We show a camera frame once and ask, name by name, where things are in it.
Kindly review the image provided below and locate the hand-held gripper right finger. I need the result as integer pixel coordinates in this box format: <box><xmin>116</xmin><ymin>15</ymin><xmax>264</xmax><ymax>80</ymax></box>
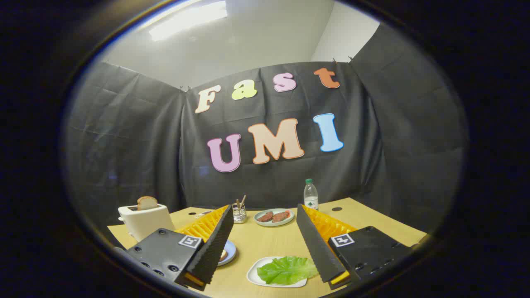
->
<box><xmin>296</xmin><ymin>203</ymin><xmax>414</xmax><ymax>290</ymax></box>

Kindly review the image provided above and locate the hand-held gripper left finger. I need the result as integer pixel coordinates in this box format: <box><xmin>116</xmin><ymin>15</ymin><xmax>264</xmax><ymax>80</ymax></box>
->
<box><xmin>124</xmin><ymin>204</ymin><xmax>235</xmax><ymax>291</ymax></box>

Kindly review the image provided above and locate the green lettuce leaf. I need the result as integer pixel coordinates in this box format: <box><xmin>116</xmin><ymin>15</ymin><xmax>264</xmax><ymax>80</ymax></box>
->
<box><xmin>257</xmin><ymin>256</ymin><xmax>319</xmax><ymax>285</ymax></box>

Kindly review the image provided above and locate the blue round plate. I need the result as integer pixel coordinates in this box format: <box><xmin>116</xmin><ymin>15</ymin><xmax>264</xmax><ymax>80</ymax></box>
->
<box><xmin>217</xmin><ymin>240</ymin><xmax>237</xmax><ymax>266</ymax></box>

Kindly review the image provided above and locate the white square plate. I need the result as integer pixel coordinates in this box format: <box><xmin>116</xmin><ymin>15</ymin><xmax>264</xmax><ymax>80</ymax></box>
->
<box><xmin>246</xmin><ymin>256</ymin><xmax>309</xmax><ymax>288</ymax></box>

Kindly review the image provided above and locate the pale green oval plate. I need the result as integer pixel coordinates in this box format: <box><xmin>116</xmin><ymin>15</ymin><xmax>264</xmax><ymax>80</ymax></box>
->
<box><xmin>253</xmin><ymin>208</ymin><xmax>295</xmax><ymax>227</ymax></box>

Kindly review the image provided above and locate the clear water bottle green cap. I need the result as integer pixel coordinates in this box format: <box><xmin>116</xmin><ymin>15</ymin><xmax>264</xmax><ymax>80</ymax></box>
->
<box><xmin>304</xmin><ymin>178</ymin><xmax>319</xmax><ymax>211</ymax></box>

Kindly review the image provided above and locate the white toaster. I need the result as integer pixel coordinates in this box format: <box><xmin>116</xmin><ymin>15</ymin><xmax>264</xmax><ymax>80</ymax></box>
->
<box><xmin>118</xmin><ymin>203</ymin><xmax>176</xmax><ymax>242</ymax></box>

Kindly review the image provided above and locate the black backdrop cloth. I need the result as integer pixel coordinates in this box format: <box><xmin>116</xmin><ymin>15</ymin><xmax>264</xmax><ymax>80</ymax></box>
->
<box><xmin>66</xmin><ymin>23</ymin><xmax>468</xmax><ymax>249</ymax></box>

